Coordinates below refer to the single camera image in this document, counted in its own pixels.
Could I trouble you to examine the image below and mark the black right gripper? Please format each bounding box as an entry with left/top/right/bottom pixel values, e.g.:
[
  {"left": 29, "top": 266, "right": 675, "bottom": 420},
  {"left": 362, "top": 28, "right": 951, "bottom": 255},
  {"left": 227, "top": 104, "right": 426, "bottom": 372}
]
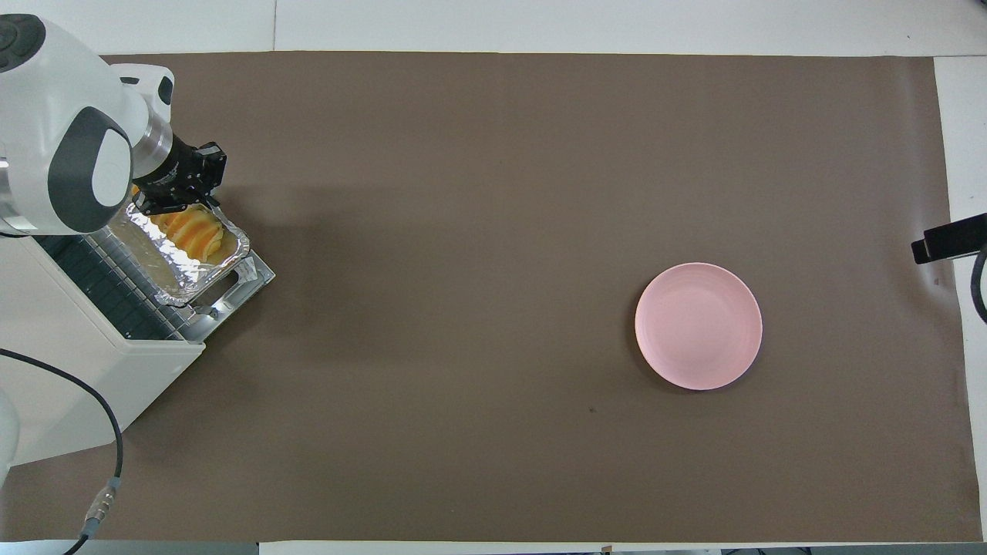
[{"left": 911, "top": 214, "right": 987, "bottom": 264}]

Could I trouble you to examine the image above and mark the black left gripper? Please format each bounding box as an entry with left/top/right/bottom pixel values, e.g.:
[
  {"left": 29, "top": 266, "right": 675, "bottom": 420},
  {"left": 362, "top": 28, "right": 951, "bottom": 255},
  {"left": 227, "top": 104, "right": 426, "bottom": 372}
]
[{"left": 135, "top": 135, "right": 228, "bottom": 218}]

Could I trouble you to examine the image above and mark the sliced yellow bread loaf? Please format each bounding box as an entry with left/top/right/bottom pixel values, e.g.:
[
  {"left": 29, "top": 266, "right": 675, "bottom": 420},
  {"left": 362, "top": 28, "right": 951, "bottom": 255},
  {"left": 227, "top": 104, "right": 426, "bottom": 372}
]
[{"left": 150, "top": 204, "right": 226, "bottom": 263}]

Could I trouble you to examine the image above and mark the aluminium foil tray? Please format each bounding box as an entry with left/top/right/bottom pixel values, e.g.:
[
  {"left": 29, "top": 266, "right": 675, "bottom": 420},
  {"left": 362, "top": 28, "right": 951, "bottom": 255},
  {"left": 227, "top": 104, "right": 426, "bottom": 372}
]
[{"left": 108, "top": 197, "right": 251, "bottom": 308}]

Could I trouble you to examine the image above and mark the metal oven rack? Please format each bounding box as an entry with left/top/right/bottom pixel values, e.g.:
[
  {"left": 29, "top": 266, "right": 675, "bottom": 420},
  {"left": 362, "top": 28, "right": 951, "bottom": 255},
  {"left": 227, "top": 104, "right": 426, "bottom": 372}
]
[{"left": 35, "top": 231, "right": 194, "bottom": 344}]

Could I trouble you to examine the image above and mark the white toaster oven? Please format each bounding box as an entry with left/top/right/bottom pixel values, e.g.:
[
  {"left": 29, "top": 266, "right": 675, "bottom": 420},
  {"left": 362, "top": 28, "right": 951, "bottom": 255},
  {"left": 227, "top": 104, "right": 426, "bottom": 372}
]
[{"left": 0, "top": 231, "right": 207, "bottom": 468}]

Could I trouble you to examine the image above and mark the pink round plate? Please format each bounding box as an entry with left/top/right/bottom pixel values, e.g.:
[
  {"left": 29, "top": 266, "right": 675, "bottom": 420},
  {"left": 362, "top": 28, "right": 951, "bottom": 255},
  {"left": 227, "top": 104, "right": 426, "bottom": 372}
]
[{"left": 635, "top": 262, "right": 763, "bottom": 392}]

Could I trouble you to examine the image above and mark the brown table mat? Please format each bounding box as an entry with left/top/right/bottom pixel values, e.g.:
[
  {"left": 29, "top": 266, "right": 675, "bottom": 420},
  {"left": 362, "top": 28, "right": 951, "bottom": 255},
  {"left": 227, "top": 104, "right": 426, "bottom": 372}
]
[{"left": 0, "top": 50, "right": 984, "bottom": 544}]

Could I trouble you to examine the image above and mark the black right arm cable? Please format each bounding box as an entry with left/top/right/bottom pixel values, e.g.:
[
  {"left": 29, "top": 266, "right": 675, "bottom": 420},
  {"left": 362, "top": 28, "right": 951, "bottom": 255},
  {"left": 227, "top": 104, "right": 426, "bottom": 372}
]
[{"left": 970, "top": 240, "right": 987, "bottom": 325}]

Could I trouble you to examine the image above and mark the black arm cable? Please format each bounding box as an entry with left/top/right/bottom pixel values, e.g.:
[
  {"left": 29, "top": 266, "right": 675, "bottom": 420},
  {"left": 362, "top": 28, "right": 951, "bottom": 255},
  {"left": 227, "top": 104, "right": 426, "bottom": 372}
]
[
  {"left": 0, "top": 348, "right": 124, "bottom": 555},
  {"left": 970, "top": 240, "right": 987, "bottom": 325}
]

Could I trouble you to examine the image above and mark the glass oven door metal frame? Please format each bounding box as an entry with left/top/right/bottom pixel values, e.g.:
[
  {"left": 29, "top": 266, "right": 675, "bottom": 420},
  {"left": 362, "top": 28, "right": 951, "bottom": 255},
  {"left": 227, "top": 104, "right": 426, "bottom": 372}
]
[{"left": 177, "top": 251, "right": 276, "bottom": 340}]

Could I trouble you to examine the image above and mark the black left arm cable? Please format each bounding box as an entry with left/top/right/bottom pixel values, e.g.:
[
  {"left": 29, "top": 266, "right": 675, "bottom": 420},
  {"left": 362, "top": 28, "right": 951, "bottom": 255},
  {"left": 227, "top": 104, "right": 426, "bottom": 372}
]
[{"left": 0, "top": 348, "right": 124, "bottom": 555}]

